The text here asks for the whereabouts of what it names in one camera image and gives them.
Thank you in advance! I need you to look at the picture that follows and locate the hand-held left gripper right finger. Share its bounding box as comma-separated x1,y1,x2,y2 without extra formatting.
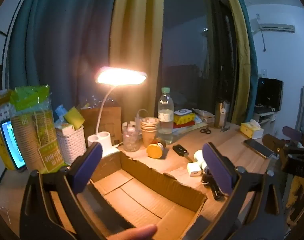
184,142,291,240

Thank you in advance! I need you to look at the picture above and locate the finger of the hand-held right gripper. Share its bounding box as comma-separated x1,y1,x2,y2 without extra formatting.
263,133,289,157
282,126,304,147

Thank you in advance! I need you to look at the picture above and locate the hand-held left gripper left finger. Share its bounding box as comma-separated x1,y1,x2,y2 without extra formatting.
19,142,137,240

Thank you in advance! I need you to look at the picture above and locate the dark wristwatch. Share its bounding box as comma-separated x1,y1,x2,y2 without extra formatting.
201,172,212,186

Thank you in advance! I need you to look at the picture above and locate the white plug charger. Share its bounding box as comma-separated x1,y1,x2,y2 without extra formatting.
187,162,202,178

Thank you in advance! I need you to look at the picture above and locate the red can with gold lid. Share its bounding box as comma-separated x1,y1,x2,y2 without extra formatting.
146,138,167,159

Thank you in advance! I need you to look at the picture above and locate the cardboard box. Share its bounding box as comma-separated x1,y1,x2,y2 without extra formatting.
88,151,208,240

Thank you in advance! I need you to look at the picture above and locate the dark smartphone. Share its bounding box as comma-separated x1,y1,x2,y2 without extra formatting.
243,138,274,158

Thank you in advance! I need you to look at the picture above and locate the small white plastic bottle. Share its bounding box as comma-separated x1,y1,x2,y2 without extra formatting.
193,149,208,170

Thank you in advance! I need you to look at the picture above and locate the yellow garment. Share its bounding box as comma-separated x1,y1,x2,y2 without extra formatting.
286,175,304,228

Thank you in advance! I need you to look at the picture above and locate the white perforated plastic basket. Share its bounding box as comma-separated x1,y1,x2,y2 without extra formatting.
56,125,87,165

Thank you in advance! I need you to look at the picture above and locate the white media stand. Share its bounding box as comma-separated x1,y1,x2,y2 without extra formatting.
253,110,277,130

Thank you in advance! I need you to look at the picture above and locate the yellow tissue box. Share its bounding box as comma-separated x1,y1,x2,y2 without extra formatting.
240,119,264,139

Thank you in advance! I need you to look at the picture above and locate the black car key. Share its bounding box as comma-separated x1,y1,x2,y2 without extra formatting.
172,144,194,162

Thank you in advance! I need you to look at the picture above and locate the black monitor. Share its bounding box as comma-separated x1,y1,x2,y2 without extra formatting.
254,77,284,113

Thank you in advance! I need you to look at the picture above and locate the small white box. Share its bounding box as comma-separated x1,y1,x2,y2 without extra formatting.
54,122,75,131

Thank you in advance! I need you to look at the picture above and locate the brown lamp carton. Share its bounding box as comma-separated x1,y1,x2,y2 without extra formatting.
78,106,122,147

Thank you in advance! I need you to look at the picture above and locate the yellow green sponge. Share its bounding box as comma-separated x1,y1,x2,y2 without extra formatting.
63,106,85,130

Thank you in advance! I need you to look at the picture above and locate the clear printed glass cup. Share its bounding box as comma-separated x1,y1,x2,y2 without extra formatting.
121,121,140,152

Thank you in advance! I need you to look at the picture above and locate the steel tumbler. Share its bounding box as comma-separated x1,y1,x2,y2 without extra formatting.
214,100,230,129

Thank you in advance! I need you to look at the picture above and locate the white flat carton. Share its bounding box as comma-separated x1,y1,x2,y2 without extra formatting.
192,109,215,124

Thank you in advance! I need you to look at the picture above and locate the red book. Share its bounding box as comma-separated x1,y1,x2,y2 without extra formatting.
172,121,195,129

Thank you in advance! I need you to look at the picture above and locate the yellow tissue pack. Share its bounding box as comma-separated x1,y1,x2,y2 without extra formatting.
173,114,195,125

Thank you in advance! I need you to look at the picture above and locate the green snack bag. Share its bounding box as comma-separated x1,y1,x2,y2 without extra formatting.
9,85,65,174

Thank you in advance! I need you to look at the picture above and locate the stack of brown paper cups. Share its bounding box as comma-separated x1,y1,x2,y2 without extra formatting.
140,117,159,148

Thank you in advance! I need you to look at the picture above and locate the clear plastic water bottle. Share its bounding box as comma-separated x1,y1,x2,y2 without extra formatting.
158,87,174,145

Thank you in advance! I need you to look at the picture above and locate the teal curtain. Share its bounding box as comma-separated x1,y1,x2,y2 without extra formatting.
8,0,117,110
238,0,259,115

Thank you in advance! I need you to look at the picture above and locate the phone with lit screen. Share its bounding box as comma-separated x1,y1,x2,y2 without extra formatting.
0,119,26,172

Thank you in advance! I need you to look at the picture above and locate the white desk lamp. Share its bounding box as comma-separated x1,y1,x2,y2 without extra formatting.
87,66,147,157

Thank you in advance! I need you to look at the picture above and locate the yellow curtain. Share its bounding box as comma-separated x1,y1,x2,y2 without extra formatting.
109,0,165,123
222,0,251,125

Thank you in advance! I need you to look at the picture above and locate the white air conditioner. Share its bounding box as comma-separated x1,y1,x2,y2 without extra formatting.
249,17,295,34

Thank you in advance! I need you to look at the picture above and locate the dark glass window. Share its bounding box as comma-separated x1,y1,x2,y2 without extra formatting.
162,0,239,120

